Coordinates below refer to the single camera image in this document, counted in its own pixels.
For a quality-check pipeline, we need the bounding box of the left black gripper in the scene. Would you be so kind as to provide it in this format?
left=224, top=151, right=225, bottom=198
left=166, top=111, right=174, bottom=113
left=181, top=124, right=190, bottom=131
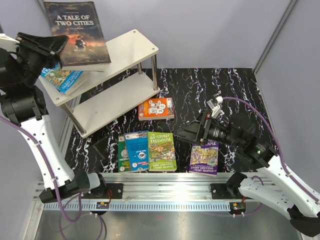
left=13, top=30, right=68, bottom=86

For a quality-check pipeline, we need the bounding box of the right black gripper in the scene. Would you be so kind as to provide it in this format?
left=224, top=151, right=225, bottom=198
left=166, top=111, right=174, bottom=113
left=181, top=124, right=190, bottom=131
left=174, top=109, right=243, bottom=149

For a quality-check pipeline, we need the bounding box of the dark tale of two cities book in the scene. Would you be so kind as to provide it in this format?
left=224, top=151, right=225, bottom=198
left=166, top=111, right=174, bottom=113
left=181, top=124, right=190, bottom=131
left=44, top=1, right=111, bottom=72

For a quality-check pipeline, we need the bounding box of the blue 26-storey treehouse book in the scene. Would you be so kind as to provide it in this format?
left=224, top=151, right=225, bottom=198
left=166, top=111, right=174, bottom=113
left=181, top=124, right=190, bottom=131
left=39, top=63, right=83, bottom=93

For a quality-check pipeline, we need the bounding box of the green 65-storey treehouse book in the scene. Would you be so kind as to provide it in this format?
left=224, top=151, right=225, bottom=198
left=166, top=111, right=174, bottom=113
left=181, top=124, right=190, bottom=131
left=148, top=131, right=177, bottom=172

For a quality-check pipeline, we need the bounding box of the blue 91-storey treehouse book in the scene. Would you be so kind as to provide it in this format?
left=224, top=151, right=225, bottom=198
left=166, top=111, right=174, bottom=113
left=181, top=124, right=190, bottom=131
left=59, top=72, right=90, bottom=96

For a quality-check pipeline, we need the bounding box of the light blue paperback book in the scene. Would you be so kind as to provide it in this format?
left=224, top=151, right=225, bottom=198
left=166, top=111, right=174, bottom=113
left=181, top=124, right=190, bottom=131
left=124, top=130, right=149, bottom=172

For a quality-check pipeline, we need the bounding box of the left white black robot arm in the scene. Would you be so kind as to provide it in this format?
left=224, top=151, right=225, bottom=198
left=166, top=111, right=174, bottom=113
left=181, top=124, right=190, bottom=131
left=0, top=32, right=108, bottom=204

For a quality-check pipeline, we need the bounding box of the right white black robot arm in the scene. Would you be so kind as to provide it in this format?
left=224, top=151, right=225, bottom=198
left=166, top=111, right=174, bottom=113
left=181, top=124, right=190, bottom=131
left=175, top=112, right=320, bottom=237

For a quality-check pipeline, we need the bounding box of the purple 52-storey treehouse book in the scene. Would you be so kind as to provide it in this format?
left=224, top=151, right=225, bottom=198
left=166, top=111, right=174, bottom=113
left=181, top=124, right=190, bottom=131
left=188, top=140, right=219, bottom=176

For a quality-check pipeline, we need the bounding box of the black marble pattern mat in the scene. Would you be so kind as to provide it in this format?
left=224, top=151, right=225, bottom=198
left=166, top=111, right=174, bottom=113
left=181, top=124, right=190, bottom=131
left=63, top=67, right=285, bottom=174

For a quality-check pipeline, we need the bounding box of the orange paperback book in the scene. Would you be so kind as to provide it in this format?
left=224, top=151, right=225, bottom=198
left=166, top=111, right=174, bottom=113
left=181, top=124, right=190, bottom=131
left=138, top=97, right=175, bottom=121

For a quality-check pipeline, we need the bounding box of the dark green paperback book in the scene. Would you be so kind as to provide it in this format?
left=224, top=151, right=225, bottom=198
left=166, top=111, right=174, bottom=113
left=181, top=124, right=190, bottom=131
left=118, top=135, right=131, bottom=173

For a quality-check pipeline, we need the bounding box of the white two-tier metal shelf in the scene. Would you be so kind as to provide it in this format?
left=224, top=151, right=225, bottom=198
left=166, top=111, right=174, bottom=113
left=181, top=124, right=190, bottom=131
left=38, top=29, right=161, bottom=138

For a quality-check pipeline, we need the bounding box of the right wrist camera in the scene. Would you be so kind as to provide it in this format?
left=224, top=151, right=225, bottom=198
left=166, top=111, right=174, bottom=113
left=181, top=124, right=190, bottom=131
left=206, top=96, right=223, bottom=119

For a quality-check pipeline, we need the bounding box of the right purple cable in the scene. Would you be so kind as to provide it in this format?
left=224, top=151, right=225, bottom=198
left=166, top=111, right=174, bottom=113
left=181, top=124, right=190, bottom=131
left=207, top=96, right=320, bottom=217

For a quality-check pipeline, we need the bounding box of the purple cable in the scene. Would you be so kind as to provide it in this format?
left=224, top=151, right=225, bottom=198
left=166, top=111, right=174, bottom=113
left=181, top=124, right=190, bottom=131
left=0, top=114, right=109, bottom=240
left=207, top=96, right=320, bottom=217

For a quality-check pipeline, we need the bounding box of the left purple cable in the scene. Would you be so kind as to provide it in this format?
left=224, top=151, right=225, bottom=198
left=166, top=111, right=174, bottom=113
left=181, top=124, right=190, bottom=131
left=0, top=114, right=109, bottom=240

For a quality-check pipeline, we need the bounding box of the aluminium mounting rail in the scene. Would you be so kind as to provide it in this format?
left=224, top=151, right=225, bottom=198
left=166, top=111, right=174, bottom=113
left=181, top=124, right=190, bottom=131
left=33, top=171, right=251, bottom=202

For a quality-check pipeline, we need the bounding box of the white slotted cable duct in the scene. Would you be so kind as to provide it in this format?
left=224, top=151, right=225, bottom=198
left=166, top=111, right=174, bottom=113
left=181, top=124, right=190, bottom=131
left=42, top=201, right=247, bottom=211

